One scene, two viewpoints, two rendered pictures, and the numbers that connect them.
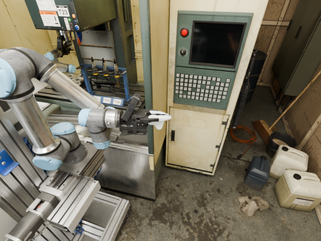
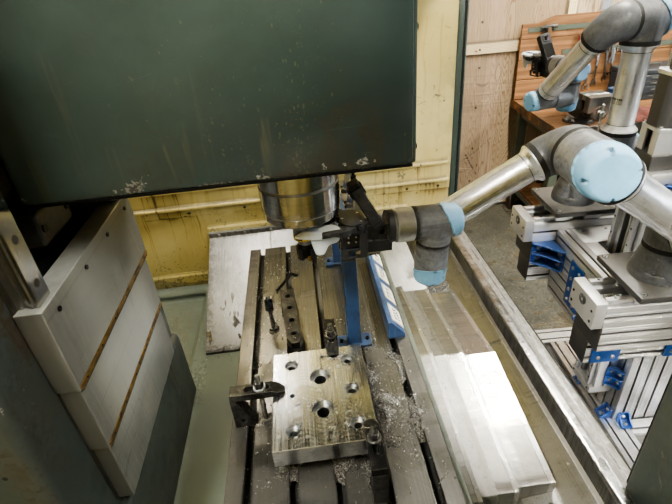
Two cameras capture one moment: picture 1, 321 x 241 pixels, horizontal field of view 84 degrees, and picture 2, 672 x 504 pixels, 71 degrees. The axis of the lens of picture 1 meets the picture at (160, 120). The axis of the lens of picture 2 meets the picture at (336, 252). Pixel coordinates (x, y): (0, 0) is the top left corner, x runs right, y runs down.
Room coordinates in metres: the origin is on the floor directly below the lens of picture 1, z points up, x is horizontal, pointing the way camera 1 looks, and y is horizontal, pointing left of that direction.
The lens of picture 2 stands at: (2.04, 1.74, 1.85)
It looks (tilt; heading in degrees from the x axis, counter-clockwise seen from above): 32 degrees down; 253
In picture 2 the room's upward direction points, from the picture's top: 5 degrees counter-clockwise
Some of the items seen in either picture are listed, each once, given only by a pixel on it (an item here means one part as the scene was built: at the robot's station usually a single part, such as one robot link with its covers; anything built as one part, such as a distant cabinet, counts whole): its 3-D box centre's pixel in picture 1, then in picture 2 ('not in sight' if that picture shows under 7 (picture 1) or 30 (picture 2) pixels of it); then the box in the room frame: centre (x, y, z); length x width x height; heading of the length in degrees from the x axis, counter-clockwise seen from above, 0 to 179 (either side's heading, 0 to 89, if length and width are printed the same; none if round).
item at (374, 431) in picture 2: not in sight; (375, 451); (1.81, 1.17, 0.97); 0.13 x 0.03 x 0.15; 76
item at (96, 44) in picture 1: (97, 52); (122, 337); (2.27, 0.79, 1.16); 0.48 x 0.05 x 0.51; 76
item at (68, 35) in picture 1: (65, 32); (298, 184); (1.84, 0.90, 1.48); 0.16 x 0.16 x 0.12
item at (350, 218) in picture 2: (62, 50); (364, 231); (1.71, 0.92, 1.35); 0.12 x 0.08 x 0.09; 170
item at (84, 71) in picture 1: (86, 81); (351, 302); (1.70, 0.76, 1.05); 0.10 x 0.05 x 0.30; 166
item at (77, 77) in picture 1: (74, 81); (322, 399); (1.87, 0.98, 0.97); 0.29 x 0.23 x 0.05; 76
